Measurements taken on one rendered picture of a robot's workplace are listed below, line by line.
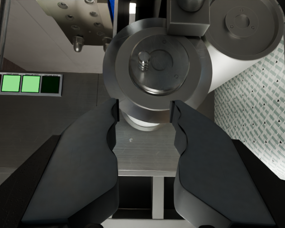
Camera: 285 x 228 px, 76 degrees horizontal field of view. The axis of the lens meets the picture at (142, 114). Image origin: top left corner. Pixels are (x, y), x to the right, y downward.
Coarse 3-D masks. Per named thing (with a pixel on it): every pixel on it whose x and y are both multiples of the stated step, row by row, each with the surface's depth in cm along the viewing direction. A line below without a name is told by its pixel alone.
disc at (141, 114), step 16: (128, 32) 25; (112, 48) 25; (112, 64) 24; (208, 64) 25; (112, 80) 24; (208, 80) 24; (112, 96) 24; (192, 96) 24; (128, 112) 24; (144, 112) 24; (160, 112) 24
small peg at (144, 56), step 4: (140, 52) 20; (144, 52) 20; (148, 52) 20; (140, 56) 19; (144, 56) 20; (148, 56) 20; (140, 60) 19; (144, 60) 19; (148, 60) 20; (140, 64) 20; (144, 64) 20; (148, 64) 20; (140, 68) 21; (144, 68) 21; (148, 68) 22
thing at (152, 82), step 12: (156, 36) 23; (168, 36) 23; (144, 48) 23; (156, 48) 23; (168, 48) 23; (180, 48) 23; (132, 60) 22; (156, 60) 22; (168, 60) 23; (180, 60) 22; (132, 72) 22; (144, 72) 22; (156, 72) 23; (168, 72) 22; (180, 72) 22; (144, 84) 22; (156, 84) 22; (168, 84) 22; (180, 84) 22
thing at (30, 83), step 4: (24, 76) 57; (28, 76) 57; (32, 76) 57; (36, 76) 57; (24, 80) 57; (28, 80) 57; (32, 80) 57; (36, 80) 57; (24, 84) 57; (28, 84) 57; (32, 84) 57; (36, 84) 57; (24, 88) 56; (28, 88) 56; (32, 88) 56; (36, 88) 56
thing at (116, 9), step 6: (114, 0) 26; (120, 0) 29; (126, 0) 40; (114, 6) 26; (120, 6) 29; (126, 6) 41; (114, 12) 26; (120, 12) 30; (126, 12) 41; (114, 18) 26; (120, 18) 30; (126, 18) 42; (114, 24) 26; (120, 24) 30; (126, 24) 42; (114, 30) 25; (120, 30) 30; (114, 36) 25
